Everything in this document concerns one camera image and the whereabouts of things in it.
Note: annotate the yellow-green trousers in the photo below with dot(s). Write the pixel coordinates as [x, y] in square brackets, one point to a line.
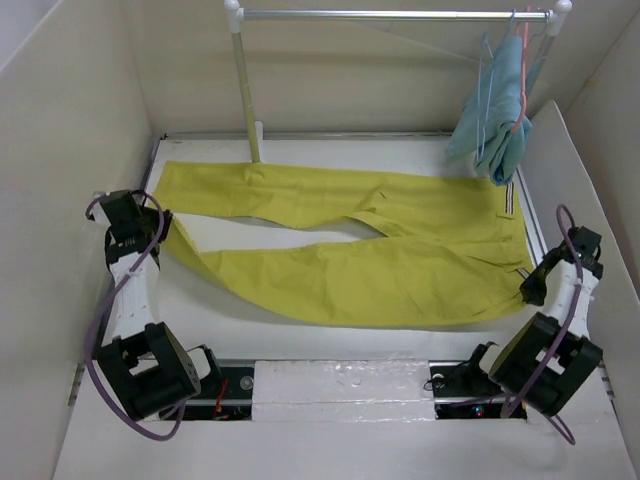
[446, 252]

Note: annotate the white clothes rack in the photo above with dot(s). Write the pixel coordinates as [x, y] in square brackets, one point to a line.
[236, 15]

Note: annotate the blue wire clothes hanger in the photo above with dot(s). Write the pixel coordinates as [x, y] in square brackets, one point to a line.
[487, 128]

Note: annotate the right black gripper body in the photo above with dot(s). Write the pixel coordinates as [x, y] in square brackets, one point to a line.
[535, 286]

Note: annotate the light blue hanging garment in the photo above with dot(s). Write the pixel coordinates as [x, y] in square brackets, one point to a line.
[512, 147]

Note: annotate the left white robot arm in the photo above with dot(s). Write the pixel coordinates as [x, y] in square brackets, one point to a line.
[144, 363]

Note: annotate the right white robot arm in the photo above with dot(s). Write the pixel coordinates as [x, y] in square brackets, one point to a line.
[551, 356]

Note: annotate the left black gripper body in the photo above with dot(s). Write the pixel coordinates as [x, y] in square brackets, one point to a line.
[150, 220]

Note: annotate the pink clothes hanger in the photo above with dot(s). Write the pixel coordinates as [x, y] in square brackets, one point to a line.
[523, 75]

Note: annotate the white foam block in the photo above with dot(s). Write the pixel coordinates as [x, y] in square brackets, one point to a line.
[363, 391]

